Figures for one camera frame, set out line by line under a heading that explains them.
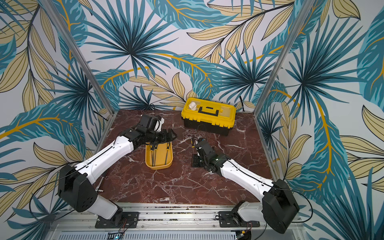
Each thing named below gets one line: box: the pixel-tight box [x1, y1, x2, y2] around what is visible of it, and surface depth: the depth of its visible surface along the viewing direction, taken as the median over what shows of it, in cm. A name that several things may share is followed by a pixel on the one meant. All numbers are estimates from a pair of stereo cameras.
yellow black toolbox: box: [181, 97, 236, 136], surface depth 99 cm
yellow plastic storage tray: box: [145, 141, 174, 170], surface depth 97 cm
